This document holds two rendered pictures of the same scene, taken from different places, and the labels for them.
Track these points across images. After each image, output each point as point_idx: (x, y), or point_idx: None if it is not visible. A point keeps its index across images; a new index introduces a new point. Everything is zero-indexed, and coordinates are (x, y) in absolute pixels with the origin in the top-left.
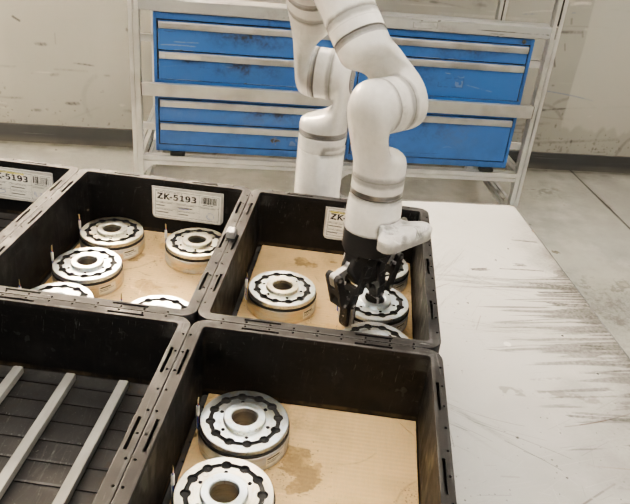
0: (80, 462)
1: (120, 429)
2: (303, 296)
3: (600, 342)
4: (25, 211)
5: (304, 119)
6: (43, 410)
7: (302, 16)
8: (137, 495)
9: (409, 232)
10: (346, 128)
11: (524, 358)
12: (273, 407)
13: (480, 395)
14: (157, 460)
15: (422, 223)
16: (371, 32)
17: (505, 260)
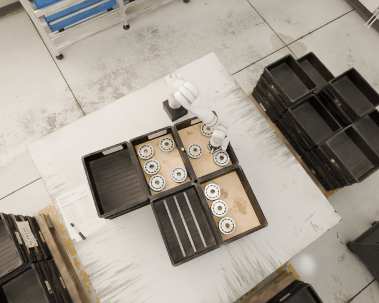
0: (192, 213)
1: (191, 202)
2: (200, 150)
3: (251, 107)
4: (135, 167)
5: (171, 92)
6: (177, 207)
7: None
8: None
9: (227, 143)
10: None
11: (238, 122)
12: (214, 185)
13: (234, 140)
14: None
15: (227, 138)
16: (216, 124)
17: (221, 83)
